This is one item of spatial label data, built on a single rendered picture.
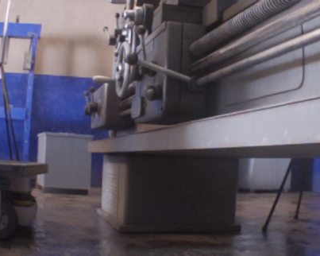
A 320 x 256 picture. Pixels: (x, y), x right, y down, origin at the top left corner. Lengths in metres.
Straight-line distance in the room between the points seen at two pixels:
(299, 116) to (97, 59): 5.32
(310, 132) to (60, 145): 3.86
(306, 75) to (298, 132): 0.33
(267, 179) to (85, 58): 2.75
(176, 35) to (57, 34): 4.56
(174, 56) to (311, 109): 0.83
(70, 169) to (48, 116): 1.48
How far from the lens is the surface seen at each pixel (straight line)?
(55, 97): 5.82
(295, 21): 0.91
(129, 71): 1.63
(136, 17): 1.63
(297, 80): 1.04
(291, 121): 0.72
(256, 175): 5.92
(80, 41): 5.97
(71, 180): 4.45
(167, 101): 1.42
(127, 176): 2.37
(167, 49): 1.45
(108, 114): 2.55
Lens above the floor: 0.37
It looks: 4 degrees up
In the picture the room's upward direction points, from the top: 3 degrees clockwise
